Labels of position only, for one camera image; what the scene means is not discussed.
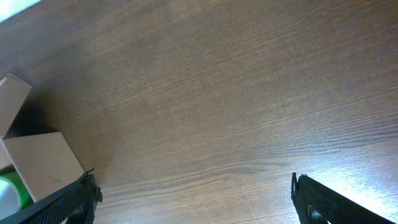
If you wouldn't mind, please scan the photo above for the green tape roll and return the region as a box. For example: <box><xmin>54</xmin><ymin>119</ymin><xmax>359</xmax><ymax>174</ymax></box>
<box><xmin>1</xmin><ymin>171</ymin><xmax>33</xmax><ymax>220</ymax></box>

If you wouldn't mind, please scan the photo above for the cardboard box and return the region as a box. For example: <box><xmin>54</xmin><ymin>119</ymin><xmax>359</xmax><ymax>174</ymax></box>
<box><xmin>1</xmin><ymin>74</ymin><xmax>84</xmax><ymax>202</ymax></box>

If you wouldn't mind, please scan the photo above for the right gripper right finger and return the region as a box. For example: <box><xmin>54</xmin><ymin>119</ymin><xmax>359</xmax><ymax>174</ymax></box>
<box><xmin>291</xmin><ymin>172</ymin><xmax>394</xmax><ymax>224</ymax></box>

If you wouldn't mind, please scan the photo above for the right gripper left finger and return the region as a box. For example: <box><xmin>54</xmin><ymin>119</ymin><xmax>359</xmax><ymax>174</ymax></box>
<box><xmin>1</xmin><ymin>170</ymin><xmax>103</xmax><ymax>224</ymax></box>

